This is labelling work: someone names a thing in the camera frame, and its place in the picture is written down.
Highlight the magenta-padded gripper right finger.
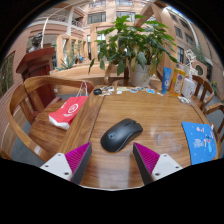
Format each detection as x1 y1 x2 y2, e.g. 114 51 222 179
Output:
132 142 184 186

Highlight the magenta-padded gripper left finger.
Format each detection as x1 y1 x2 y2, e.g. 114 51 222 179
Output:
39 142 93 186

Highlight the black computer mouse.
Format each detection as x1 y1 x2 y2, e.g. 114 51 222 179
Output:
100 117 144 153

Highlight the blue cartoon-print mouse pad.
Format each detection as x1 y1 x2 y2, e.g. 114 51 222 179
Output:
181 121 218 166

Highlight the wooden armchair holding red bag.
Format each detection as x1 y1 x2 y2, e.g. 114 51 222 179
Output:
0 75 95 163

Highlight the red paper bag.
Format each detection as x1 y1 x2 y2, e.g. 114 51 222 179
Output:
48 80 89 131

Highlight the small white packet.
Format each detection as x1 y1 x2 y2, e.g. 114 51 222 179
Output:
177 95 193 105

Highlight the white pump bottle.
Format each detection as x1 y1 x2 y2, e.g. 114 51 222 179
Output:
180 73 198 100

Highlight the yellow liquid bottle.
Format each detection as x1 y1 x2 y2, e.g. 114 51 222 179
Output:
169 67 187 98

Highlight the empty wooden armchair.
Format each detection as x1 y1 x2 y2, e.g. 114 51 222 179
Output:
191 74 215 111

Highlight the blue squeeze tube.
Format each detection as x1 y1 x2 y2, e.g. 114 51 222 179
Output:
161 66 173 95

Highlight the dark red wooden lectern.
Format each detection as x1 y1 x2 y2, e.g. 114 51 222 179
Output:
15 46 63 116

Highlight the wooden armchair behind plant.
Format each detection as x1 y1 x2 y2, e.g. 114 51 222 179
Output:
103 63 133 89

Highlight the dark bust statue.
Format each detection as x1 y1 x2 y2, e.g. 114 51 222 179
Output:
28 32 44 53

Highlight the green plant in white pot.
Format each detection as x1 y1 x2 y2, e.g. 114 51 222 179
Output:
88 14 179 88

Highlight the white sculpture on pedestal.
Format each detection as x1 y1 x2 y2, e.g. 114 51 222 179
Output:
184 49 199 76

